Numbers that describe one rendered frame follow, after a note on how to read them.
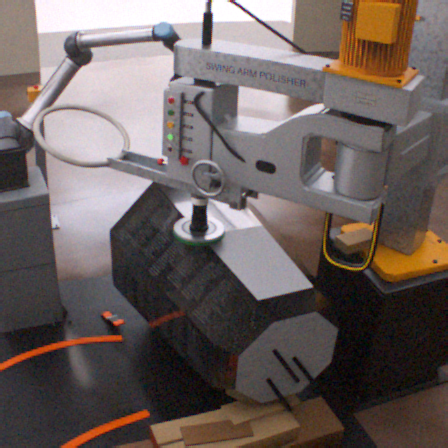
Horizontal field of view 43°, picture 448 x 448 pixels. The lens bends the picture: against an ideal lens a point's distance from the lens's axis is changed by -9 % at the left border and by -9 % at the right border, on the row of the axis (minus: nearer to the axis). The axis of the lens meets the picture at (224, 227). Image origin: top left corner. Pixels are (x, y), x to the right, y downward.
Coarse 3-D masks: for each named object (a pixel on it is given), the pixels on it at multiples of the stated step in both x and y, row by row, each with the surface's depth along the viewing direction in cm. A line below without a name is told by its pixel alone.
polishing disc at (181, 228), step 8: (176, 224) 265; (184, 224) 265; (216, 224) 266; (176, 232) 259; (184, 232) 259; (192, 232) 259; (200, 232) 259; (208, 232) 260; (216, 232) 260; (192, 240) 254; (200, 240) 254; (208, 240) 255
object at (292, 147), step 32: (224, 128) 226; (256, 128) 226; (288, 128) 212; (320, 128) 206; (352, 128) 200; (384, 128) 195; (224, 160) 231; (256, 160) 224; (288, 160) 217; (288, 192) 223; (320, 192) 218; (384, 192) 222
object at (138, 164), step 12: (108, 156) 265; (132, 156) 272; (144, 156) 268; (120, 168) 263; (132, 168) 260; (144, 168) 257; (156, 168) 267; (156, 180) 256; (168, 180) 253; (192, 192) 249; (228, 192) 242; (252, 192) 249
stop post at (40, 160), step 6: (30, 90) 389; (36, 90) 389; (30, 96) 389; (36, 96) 391; (42, 120) 403; (42, 126) 405; (42, 132) 407; (36, 144) 409; (36, 150) 411; (42, 150) 413; (36, 156) 414; (42, 156) 415; (36, 162) 416; (42, 162) 418; (42, 168) 420; (42, 174) 422; (54, 216) 454; (54, 222) 446; (54, 228) 440
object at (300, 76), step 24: (192, 48) 216; (216, 48) 217; (240, 48) 219; (264, 48) 221; (192, 72) 220; (216, 72) 215; (240, 72) 210; (264, 72) 205; (288, 72) 201; (312, 72) 197; (312, 96) 201; (336, 96) 195; (360, 96) 190; (384, 96) 186; (408, 96) 182; (360, 120) 197; (384, 120) 190; (408, 120) 188
